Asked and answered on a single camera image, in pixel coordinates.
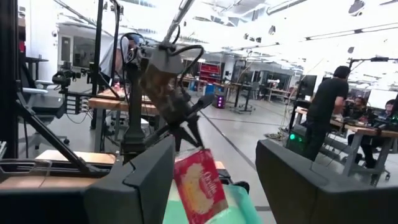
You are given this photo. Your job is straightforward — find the grey overhead boom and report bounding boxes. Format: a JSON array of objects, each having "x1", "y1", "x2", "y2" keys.
[{"x1": 161, "y1": 0, "x2": 197, "y2": 47}]

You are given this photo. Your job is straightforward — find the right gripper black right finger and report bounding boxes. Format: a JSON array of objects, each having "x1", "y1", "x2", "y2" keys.
[{"x1": 254, "y1": 139, "x2": 343, "y2": 224}]

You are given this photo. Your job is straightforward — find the bright white monitor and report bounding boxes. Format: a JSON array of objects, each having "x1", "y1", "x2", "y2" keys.
[{"x1": 366, "y1": 88, "x2": 398, "y2": 110}]

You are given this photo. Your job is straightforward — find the purple lit computer case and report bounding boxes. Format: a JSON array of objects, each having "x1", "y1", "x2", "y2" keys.
[{"x1": 213, "y1": 95, "x2": 227, "y2": 110}]

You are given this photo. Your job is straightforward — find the black rig poles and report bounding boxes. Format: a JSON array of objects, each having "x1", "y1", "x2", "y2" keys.
[{"x1": 90, "y1": 0, "x2": 122, "y2": 131}]

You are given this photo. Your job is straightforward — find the black camera on mount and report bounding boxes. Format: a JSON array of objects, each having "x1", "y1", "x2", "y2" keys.
[{"x1": 52, "y1": 68, "x2": 82, "y2": 94}]

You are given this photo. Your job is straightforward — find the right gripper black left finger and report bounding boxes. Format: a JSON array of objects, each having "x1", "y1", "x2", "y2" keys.
[{"x1": 83, "y1": 135, "x2": 177, "y2": 224}]

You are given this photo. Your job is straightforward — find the grey office chair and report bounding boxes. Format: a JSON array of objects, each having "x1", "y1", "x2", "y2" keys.
[{"x1": 18, "y1": 79, "x2": 71, "y2": 150}]

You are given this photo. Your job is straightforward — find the red shelf unit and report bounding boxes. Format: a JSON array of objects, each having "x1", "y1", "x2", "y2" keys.
[{"x1": 198, "y1": 62, "x2": 222, "y2": 84}]

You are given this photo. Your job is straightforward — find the black monitor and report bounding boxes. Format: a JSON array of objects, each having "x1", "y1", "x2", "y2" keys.
[{"x1": 297, "y1": 74, "x2": 318, "y2": 98}]

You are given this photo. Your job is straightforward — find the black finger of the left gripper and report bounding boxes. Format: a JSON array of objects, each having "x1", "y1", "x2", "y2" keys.
[
  {"x1": 185, "y1": 116, "x2": 205, "y2": 149},
  {"x1": 172, "y1": 126, "x2": 185, "y2": 153}
]

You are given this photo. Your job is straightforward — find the black port box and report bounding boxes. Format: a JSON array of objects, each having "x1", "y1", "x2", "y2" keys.
[{"x1": 64, "y1": 93, "x2": 91, "y2": 116}]

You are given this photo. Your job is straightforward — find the wooden rig table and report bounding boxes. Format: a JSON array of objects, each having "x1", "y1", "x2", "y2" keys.
[{"x1": 88, "y1": 88, "x2": 161, "y2": 153}]

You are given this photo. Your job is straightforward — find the wooden work table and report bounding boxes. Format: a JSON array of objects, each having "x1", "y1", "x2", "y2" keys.
[{"x1": 294, "y1": 106, "x2": 398, "y2": 187}]

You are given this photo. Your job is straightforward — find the green lit computer case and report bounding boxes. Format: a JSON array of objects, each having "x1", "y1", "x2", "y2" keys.
[{"x1": 285, "y1": 123, "x2": 308, "y2": 155}]

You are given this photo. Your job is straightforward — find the person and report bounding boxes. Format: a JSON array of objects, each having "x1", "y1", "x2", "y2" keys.
[
  {"x1": 303, "y1": 65, "x2": 351, "y2": 162},
  {"x1": 98, "y1": 33, "x2": 144, "y2": 85},
  {"x1": 343, "y1": 96, "x2": 369, "y2": 121},
  {"x1": 377, "y1": 98, "x2": 398, "y2": 122}
]

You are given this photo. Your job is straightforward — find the black overhead rig bar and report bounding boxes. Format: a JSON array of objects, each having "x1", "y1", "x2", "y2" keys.
[{"x1": 347, "y1": 55, "x2": 398, "y2": 63}]

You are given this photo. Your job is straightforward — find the red snack packet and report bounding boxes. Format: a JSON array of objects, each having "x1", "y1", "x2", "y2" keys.
[{"x1": 173, "y1": 147, "x2": 229, "y2": 224}]

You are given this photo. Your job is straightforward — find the black aluminium table frame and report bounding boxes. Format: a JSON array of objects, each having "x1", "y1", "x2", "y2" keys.
[{"x1": 0, "y1": 0, "x2": 118, "y2": 180}]

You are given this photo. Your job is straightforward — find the teal plastic tray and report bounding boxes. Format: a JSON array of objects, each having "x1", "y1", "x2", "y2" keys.
[{"x1": 162, "y1": 180, "x2": 265, "y2": 224}]

